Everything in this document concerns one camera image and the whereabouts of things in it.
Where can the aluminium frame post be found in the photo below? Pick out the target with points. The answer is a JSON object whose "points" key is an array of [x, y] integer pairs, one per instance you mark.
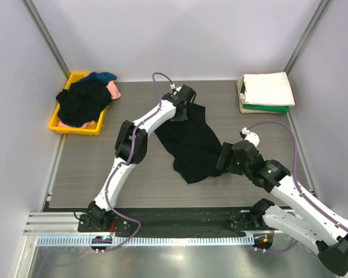
{"points": [[45, 34], [308, 32]]}

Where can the black t shirt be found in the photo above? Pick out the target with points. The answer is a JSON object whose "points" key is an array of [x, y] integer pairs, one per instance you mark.
{"points": [[193, 144]]}

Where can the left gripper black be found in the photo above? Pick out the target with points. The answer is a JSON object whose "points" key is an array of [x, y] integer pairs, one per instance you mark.
{"points": [[180, 118]]}

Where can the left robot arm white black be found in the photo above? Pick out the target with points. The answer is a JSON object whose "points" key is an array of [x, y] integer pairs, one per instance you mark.
{"points": [[131, 148]]}

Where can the blue shirt in bin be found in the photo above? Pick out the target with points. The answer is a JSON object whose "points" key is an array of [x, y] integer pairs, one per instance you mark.
{"points": [[104, 77]]}

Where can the yellow plastic bin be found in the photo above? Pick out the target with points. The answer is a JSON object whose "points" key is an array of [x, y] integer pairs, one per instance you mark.
{"points": [[89, 130]]}

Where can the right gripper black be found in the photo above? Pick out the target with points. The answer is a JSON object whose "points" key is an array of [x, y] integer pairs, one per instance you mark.
{"points": [[227, 151]]}

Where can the right aluminium frame post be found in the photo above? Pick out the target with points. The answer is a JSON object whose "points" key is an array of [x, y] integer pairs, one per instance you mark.
{"points": [[308, 32]]}

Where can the folded white t shirt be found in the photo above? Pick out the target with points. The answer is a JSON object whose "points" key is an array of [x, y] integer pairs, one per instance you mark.
{"points": [[268, 90]]}

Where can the slotted cable duct strip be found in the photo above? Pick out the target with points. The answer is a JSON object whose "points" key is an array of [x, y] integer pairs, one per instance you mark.
{"points": [[145, 241]]}

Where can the left aluminium frame post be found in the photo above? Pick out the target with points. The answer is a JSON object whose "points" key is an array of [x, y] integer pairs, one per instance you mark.
{"points": [[45, 34]]}

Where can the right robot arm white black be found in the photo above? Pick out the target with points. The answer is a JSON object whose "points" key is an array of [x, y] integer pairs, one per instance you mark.
{"points": [[313, 224]]}

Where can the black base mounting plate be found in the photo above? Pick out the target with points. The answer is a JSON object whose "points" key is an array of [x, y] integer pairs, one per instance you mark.
{"points": [[128, 226]]}

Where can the pink shirt in bin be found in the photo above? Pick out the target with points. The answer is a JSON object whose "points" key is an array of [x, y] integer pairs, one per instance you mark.
{"points": [[114, 91]]}

